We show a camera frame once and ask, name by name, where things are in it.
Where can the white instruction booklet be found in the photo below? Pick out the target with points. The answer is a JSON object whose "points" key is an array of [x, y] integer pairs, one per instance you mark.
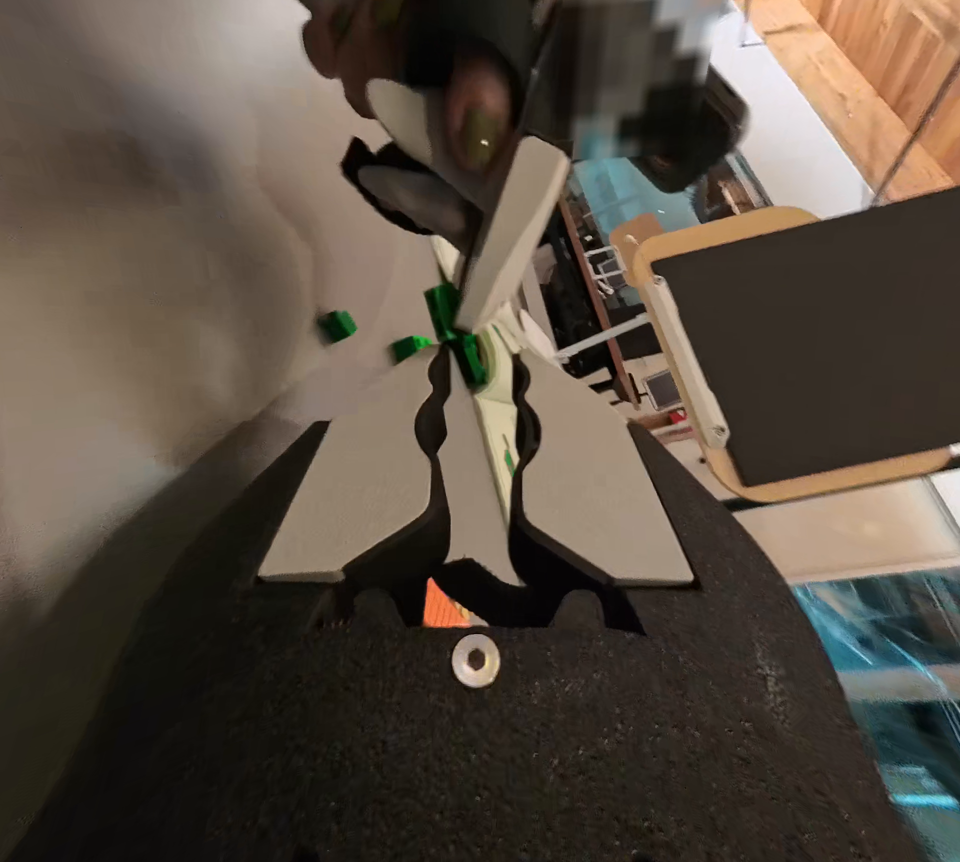
{"points": [[496, 442]]}

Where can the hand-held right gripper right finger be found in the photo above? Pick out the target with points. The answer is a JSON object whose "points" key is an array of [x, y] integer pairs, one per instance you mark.
{"points": [[600, 502]]}

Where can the orange object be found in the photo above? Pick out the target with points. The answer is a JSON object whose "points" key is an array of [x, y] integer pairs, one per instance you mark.
{"points": [[442, 607]]}

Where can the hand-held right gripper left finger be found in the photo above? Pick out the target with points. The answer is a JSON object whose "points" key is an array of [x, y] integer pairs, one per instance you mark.
{"points": [[352, 495]]}

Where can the small grey screen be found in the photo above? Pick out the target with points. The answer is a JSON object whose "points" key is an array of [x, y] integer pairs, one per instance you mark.
{"points": [[663, 388]]}

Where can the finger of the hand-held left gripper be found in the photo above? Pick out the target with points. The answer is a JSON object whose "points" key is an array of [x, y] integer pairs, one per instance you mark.
{"points": [[525, 217]]}

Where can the green toy brick assembly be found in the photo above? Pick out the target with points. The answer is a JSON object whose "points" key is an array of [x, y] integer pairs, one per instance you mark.
{"points": [[450, 322]]}

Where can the green toy brick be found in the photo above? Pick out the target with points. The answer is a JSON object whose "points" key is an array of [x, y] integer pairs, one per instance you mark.
{"points": [[335, 327], [410, 348]]}

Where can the pale grey desk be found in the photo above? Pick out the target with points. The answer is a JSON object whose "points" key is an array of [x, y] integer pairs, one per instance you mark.
{"points": [[150, 202]]}

